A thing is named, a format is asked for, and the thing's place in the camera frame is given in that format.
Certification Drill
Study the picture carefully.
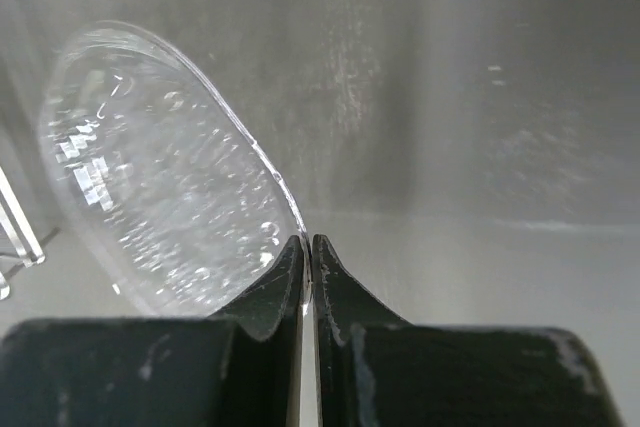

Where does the wire dish rack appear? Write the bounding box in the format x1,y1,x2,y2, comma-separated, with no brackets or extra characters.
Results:
1,168,46,301

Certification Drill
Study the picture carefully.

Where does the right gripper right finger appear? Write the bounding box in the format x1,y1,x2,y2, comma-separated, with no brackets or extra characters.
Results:
311,235,623,426

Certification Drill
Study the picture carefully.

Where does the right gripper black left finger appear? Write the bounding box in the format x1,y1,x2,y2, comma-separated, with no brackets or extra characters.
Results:
1,236,305,426

